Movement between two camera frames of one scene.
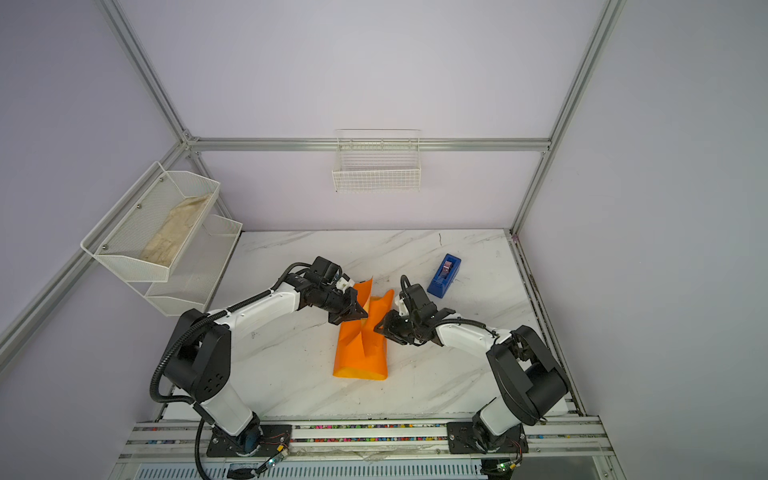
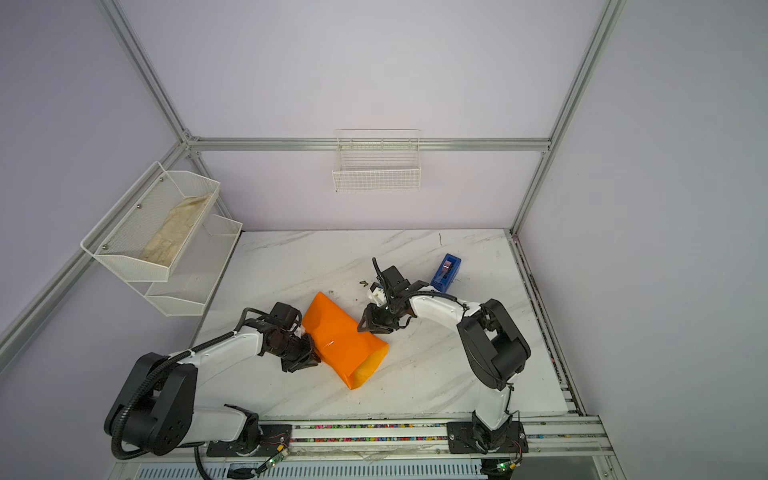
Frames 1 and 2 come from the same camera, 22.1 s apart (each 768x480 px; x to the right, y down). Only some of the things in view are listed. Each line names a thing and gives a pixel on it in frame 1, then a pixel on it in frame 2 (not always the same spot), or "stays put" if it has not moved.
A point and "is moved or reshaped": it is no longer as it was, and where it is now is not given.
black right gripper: x=389 y=327 → x=370 y=316
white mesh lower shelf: x=196 y=271 stays put
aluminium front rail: x=568 y=439 stays put
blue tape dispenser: x=444 y=275 stays put
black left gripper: x=350 y=312 → x=301 y=363
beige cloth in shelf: x=165 y=247 stays put
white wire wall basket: x=377 y=161 stays put
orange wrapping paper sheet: x=361 y=351 is moved or reshaped
